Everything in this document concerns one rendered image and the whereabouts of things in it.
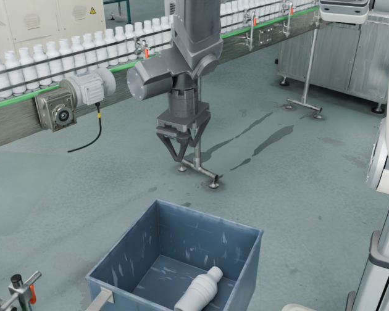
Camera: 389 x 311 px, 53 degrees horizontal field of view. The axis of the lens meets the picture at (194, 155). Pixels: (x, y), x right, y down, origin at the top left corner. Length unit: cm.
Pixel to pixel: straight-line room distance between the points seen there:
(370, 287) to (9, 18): 374
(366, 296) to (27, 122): 141
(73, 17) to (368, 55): 293
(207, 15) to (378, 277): 77
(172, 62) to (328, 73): 359
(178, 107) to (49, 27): 369
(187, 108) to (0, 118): 113
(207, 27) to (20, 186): 254
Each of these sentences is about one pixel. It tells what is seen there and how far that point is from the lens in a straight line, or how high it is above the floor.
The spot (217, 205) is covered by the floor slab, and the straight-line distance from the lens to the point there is 259.
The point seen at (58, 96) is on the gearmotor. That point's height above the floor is 99.
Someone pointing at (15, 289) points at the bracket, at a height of 109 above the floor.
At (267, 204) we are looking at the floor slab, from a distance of 264.
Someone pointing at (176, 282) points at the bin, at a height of 73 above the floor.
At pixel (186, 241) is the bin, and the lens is 115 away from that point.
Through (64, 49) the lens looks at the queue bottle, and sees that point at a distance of 184.
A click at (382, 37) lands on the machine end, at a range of 394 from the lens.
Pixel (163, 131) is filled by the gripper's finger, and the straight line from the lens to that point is 73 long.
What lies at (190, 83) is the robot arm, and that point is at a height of 137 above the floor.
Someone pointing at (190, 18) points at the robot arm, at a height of 151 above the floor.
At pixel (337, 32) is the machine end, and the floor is 68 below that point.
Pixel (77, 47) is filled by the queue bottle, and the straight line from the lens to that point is 186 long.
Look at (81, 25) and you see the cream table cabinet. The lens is 454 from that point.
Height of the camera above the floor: 163
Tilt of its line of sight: 32 degrees down
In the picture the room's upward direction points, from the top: straight up
